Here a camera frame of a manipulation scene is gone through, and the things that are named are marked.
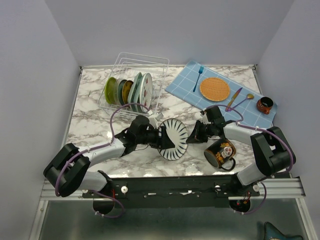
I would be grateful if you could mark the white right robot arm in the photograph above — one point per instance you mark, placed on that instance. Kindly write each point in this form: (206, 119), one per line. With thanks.
(272, 153)

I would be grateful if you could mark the black skull pattern mug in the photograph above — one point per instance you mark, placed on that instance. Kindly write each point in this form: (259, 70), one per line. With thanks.
(219, 153)

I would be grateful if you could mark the blue metal fork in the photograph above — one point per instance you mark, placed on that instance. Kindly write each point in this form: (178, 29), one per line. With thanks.
(200, 71)

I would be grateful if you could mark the dark teal star object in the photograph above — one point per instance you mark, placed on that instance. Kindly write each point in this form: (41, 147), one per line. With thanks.
(272, 233)

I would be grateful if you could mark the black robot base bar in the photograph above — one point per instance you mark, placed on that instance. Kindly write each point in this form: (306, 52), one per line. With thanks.
(178, 191)

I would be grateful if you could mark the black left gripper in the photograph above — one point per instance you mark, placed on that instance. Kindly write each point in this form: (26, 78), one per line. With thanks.
(163, 142)

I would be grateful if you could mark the clear textured glass plate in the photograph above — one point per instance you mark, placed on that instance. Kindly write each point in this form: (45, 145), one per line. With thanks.
(116, 94)

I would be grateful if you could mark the blue striped white plate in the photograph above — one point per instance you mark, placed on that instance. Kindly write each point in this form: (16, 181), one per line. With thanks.
(178, 134)

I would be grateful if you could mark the yellow patterned round plate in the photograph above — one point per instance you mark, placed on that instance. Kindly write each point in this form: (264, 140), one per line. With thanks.
(126, 90)

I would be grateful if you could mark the teal square ceramic plate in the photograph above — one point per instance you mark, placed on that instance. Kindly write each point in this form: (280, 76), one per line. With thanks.
(133, 87)

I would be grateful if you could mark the blue floral ceramic plate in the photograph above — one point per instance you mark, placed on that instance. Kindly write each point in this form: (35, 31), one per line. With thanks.
(120, 91)

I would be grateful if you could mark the lime green round plate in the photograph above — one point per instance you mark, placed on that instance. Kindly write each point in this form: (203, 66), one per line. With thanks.
(109, 90)

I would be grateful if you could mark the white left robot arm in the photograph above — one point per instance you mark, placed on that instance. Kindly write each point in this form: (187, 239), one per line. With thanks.
(68, 168)

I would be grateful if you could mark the iridescent rainbow knife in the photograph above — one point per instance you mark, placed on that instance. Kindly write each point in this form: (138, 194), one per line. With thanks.
(228, 108)

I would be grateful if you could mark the round woven wicker plate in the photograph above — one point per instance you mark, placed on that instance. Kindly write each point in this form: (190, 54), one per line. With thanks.
(214, 89)

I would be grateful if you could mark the iridescent rainbow spoon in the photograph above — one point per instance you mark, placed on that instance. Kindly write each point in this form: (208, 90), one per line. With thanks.
(249, 96)

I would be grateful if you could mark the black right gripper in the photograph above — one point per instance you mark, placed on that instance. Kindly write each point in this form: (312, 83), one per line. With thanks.
(196, 136)

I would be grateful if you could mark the white watermelon round plate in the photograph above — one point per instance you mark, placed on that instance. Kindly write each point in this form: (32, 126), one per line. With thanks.
(146, 90)

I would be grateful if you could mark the blue checked cloth mat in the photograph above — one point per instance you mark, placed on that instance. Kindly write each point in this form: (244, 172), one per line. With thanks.
(183, 84)

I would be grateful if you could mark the small brown clay cup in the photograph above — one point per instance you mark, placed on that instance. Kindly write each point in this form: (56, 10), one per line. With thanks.
(264, 105)

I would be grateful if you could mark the white wire dish rack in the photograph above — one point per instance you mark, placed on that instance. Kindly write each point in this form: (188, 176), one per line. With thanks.
(126, 67)

